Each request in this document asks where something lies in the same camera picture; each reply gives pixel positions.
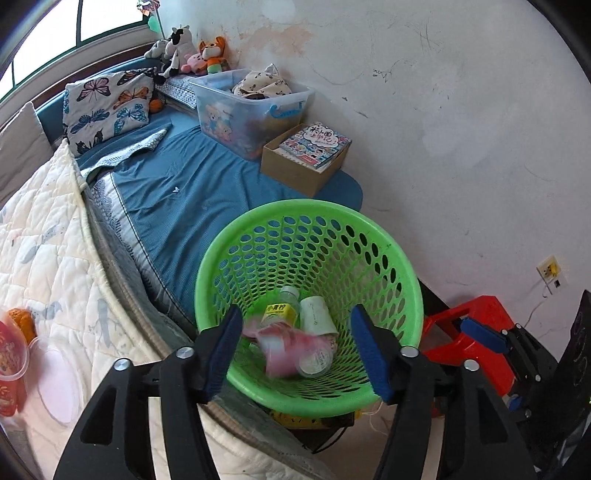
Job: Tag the pink bottle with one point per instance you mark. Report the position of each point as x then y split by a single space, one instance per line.
277 350

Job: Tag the red plastic stool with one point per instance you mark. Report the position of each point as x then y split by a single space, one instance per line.
471 364

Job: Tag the white quilted blanket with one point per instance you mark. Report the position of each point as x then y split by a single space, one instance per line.
55 277

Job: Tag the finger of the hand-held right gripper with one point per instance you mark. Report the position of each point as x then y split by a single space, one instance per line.
480 333
516 403

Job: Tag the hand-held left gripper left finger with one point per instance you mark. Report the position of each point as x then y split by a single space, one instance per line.
226 350

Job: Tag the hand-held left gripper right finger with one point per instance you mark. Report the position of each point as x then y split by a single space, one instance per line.
371 355

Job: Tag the cow plush toy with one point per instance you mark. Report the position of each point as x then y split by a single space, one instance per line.
175 48

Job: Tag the red printed paper cup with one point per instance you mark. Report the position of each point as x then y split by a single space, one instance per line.
11 350

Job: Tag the yellow power strip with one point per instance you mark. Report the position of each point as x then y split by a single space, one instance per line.
300 421

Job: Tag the clear storage box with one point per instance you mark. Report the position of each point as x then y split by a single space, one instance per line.
231 120

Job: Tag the cardboard box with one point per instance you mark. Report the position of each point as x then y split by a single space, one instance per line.
295 173

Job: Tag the blue bed mat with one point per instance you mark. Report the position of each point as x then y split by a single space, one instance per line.
194 194

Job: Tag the grey quilted mattress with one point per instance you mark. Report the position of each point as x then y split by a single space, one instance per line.
134 295

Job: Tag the white paper cup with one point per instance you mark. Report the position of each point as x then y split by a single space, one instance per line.
316 316

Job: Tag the orange peel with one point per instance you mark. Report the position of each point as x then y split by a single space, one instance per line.
23 323

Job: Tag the grey patterned folded cloth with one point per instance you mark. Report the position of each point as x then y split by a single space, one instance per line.
129 152

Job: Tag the patterned beige cloth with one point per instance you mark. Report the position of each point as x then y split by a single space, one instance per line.
263 83

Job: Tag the small orange ball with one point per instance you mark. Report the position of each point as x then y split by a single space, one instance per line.
157 105

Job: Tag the colourful pinwheel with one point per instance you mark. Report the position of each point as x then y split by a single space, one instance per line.
150 14

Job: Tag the orange fox plush toy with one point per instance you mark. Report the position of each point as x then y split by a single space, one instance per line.
213 55

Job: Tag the large butterfly pillow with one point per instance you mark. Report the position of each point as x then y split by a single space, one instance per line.
106 110

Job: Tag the grey cushion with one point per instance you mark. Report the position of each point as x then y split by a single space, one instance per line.
23 147

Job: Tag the yellow label drink bottle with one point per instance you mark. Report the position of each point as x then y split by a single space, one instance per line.
279 316

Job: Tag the clear plastic container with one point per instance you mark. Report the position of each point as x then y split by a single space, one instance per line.
64 387

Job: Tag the green framed window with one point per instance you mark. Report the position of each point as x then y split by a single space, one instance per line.
55 27

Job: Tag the white wall socket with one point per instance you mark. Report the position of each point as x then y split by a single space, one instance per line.
549 272

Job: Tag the grey patterned pad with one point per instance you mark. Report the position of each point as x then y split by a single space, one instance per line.
178 92

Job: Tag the grey plush toy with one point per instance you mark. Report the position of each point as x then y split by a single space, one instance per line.
156 49

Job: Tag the colourful sticker book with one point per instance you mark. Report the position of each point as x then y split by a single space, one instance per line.
316 145

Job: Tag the pink plush toy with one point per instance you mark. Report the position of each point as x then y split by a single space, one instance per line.
193 62

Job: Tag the green plastic basket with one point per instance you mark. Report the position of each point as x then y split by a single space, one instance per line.
401 277

